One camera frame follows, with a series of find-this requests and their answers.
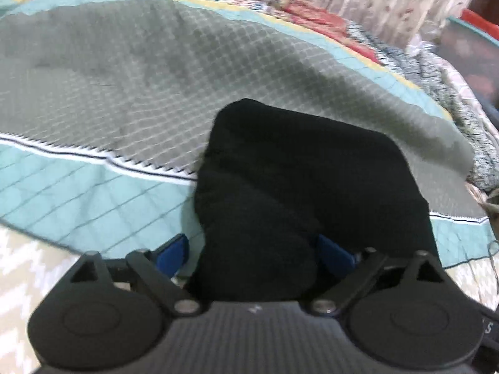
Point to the grey green patchwork quilt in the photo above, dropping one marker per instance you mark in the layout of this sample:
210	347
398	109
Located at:
117	66

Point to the white chevron blanket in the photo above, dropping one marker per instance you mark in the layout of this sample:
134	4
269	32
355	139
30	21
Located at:
19	288

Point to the brown patterned cloth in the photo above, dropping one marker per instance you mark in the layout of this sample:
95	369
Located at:
492	210

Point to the pink patterned curtain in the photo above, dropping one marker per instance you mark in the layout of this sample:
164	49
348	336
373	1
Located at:
370	0

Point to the dark bin with red rim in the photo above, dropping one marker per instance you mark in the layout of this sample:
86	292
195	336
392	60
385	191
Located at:
473	46

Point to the black pants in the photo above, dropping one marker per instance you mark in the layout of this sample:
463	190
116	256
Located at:
296	179

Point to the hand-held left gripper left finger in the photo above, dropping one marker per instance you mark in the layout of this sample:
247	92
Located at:
175	252

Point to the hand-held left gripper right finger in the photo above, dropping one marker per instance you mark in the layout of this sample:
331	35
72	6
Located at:
331	252

